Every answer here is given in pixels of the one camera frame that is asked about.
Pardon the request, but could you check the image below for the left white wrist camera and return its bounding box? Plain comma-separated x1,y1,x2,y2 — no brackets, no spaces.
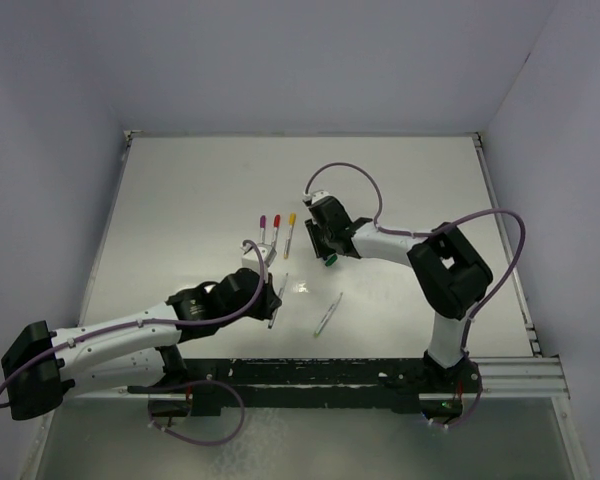
241,240,277,274

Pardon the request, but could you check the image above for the green pen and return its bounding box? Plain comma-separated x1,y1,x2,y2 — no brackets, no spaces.
313,292,343,338

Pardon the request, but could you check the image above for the yellow pen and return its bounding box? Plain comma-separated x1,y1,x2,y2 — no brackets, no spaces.
283,221,295,260

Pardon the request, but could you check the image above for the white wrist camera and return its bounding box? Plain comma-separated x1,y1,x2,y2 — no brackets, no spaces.
302,190,330,207
241,240,277,274

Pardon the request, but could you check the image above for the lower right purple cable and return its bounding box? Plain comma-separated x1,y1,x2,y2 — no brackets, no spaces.
427,362,484,434

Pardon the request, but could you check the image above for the red pen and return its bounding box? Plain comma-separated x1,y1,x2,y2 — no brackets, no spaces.
271,226,280,250

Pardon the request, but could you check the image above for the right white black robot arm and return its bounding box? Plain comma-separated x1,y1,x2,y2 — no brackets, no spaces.
303,191,493,391

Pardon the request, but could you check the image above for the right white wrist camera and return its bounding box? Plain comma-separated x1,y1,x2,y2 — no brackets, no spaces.
302,190,330,207

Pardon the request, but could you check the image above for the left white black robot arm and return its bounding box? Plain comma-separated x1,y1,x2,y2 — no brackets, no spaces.
0,268,282,421

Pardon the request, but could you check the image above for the blue pen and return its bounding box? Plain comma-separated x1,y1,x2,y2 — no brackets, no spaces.
268,272,289,329

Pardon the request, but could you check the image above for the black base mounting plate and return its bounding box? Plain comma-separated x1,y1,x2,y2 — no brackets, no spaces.
128,358,482,417

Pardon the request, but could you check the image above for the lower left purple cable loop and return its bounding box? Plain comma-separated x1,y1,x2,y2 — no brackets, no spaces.
147,377,247,446

